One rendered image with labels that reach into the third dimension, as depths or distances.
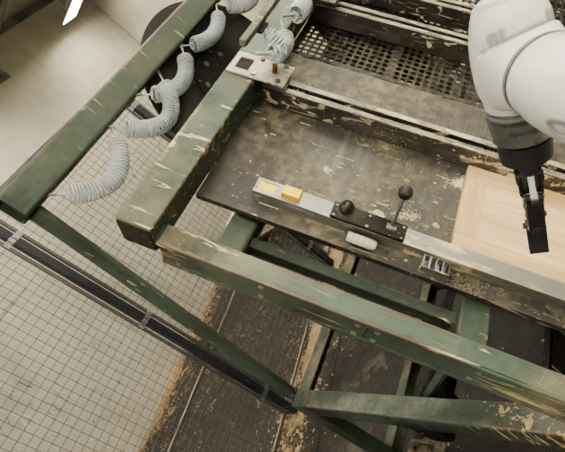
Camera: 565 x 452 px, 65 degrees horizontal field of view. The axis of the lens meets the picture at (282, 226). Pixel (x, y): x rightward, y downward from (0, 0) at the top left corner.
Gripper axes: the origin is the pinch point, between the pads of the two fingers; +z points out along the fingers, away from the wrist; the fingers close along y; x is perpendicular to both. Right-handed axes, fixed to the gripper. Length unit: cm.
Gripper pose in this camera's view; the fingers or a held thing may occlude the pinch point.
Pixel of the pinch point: (536, 236)
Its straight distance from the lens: 88.8
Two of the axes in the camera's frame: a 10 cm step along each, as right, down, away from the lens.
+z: 4.0, 7.5, 5.2
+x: 8.8, -1.5, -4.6
